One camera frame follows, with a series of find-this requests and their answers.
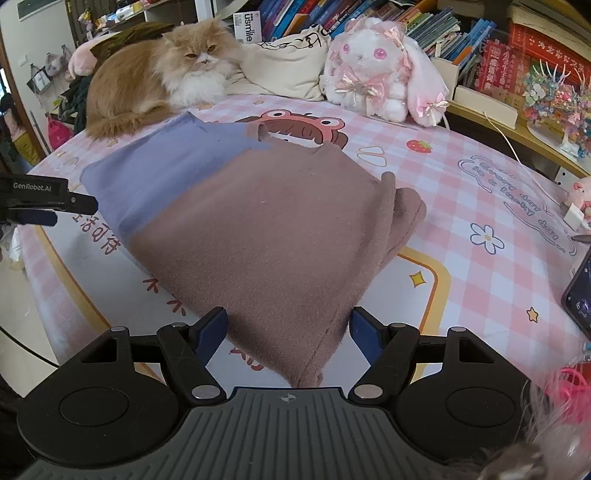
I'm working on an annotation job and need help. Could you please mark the purple and mauve sweater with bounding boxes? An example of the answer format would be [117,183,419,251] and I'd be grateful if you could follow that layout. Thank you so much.
[80,113,427,388]

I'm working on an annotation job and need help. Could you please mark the pink checkered cartoon mat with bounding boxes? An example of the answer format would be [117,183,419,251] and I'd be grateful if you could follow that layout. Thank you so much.
[18,95,590,389]

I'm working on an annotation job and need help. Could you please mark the pink plush pillow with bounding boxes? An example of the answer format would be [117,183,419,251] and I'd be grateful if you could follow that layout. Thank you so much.
[68,34,111,78]

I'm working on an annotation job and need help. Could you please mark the orange fluffy cat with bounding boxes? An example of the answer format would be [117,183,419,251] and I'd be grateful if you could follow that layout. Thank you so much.
[85,19,243,140]

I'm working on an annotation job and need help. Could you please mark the black smartphone standing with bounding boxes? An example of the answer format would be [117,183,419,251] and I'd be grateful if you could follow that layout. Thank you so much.
[561,250,591,340]

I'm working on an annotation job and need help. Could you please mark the olive green cloth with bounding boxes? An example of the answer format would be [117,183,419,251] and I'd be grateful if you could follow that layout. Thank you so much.
[90,22,174,67]

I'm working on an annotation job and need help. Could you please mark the small pink pig figure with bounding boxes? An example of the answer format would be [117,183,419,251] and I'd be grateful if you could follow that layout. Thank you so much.
[564,176,591,219]

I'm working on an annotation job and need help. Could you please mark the pink white bunny plush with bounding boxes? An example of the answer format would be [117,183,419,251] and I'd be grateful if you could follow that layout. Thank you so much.
[320,17,449,127]

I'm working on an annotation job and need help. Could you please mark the cream canvas tote bag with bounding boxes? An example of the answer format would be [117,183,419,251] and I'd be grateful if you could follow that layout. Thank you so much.
[226,26,332,101]

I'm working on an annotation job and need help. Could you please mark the colourful bead ornament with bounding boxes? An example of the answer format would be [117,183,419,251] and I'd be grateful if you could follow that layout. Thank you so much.
[523,60,590,159]

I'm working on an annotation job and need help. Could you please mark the wooden bookshelf with books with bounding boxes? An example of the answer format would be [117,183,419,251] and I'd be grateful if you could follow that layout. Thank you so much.
[105,0,591,179]

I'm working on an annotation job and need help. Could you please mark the white charging cable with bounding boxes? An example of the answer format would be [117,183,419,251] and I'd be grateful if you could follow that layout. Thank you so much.
[482,110,562,206]

